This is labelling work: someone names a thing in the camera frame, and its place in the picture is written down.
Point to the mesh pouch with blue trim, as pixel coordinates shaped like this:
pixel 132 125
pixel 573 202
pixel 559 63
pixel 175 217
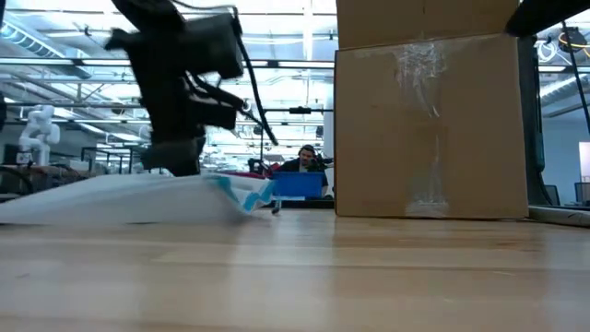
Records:
pixel 115 198

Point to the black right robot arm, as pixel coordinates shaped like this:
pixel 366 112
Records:
pixel 544 14

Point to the white panel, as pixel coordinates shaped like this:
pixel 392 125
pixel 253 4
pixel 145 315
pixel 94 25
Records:
pixel 584 161

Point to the brown cardboard box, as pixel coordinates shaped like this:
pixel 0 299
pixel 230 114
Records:
pixel 382 138

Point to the wooden workbench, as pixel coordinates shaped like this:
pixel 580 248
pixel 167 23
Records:
pixel 60 171

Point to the black frame rig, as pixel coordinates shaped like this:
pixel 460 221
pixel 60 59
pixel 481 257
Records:
pixel 299 110

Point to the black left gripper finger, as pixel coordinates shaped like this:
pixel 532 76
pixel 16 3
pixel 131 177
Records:
pixel 173 159

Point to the grey metal bar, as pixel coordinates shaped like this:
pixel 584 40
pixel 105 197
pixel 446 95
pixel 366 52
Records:
pixel 562 216

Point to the person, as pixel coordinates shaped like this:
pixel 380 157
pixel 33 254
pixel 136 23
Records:
pixel 306 159

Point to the black mesh chair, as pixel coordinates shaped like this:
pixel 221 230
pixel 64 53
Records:
pixel 583 191
pixel 552 193

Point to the black metal rack frame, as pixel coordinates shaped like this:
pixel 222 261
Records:
pixel 106 154

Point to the black background robot arm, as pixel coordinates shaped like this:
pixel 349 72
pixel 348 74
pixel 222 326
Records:
pixel 325 162

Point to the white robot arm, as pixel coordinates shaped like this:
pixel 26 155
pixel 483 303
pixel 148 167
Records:
pixel 39 131

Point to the long ceiling light bar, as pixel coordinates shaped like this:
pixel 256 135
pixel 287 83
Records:
pixel 286 63

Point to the blue plastic bin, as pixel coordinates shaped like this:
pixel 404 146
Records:
pixel 297 185

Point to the white building column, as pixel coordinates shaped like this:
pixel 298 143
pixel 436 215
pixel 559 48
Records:
pixel 328 133

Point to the clear packing tape strip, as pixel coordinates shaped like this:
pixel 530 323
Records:
pixel 421 69

